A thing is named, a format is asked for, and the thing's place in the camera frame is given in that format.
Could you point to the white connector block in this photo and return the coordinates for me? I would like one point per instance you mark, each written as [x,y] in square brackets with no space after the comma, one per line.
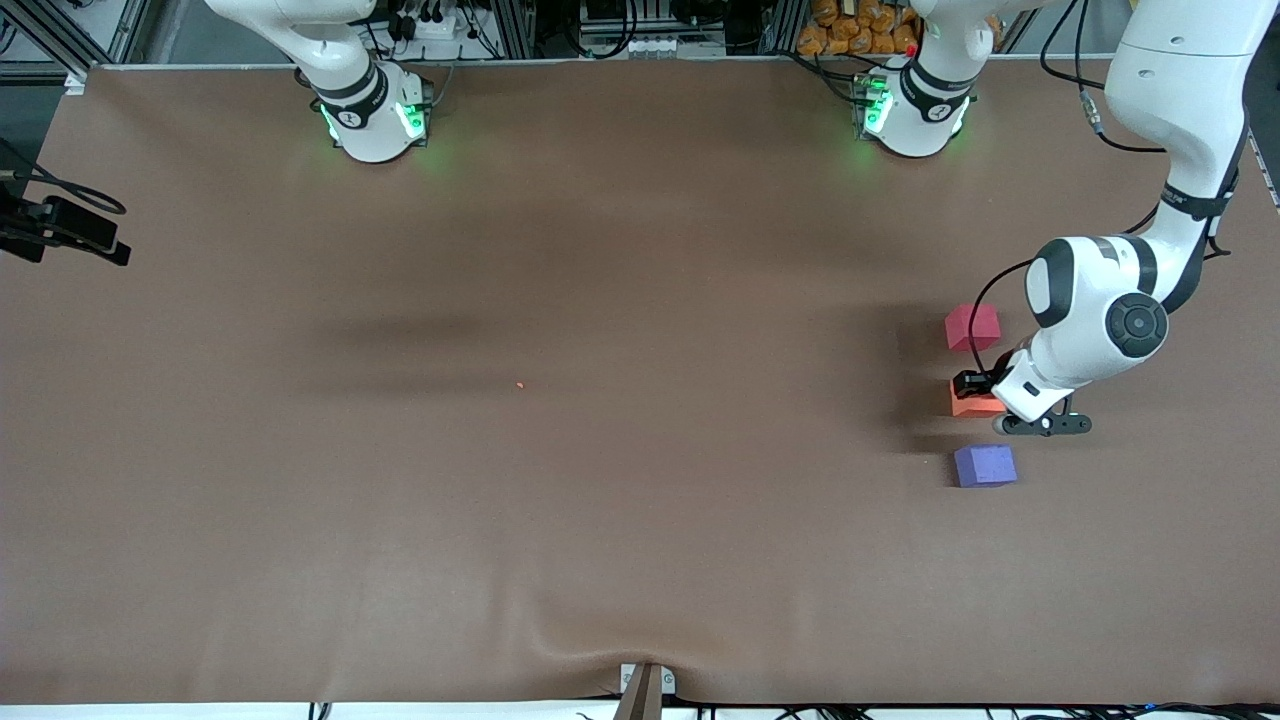
[660,45]

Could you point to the white power strip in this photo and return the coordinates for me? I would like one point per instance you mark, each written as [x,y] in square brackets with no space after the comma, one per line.
[440,28]

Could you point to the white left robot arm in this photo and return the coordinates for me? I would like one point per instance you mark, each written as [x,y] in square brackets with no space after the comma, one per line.
[1170,70]

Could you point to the red foam block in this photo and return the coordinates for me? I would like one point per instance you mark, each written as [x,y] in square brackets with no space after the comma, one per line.
[965,325]

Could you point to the aluminium table edge rail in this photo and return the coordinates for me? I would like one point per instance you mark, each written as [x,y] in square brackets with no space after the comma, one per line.
[1268,180]

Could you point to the metal table clamp bracket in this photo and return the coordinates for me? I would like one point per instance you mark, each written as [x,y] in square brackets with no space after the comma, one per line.
[648,685]

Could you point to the aluminium diagonal strut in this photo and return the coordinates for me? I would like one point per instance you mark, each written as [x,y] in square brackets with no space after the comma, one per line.
[60,35]

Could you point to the heap of orange objects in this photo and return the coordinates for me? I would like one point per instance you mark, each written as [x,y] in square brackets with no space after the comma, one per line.
[850,30]

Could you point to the purple foam block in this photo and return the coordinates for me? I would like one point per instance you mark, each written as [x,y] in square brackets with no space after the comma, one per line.
[985,466]

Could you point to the brown table cloth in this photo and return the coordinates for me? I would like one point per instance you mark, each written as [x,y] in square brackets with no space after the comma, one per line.
[640,550]

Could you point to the aluminium frame post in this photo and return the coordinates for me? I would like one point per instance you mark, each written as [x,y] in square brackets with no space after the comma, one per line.
[512,25]

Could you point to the orange foam block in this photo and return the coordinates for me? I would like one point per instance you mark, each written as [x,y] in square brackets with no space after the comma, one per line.
[975,405]

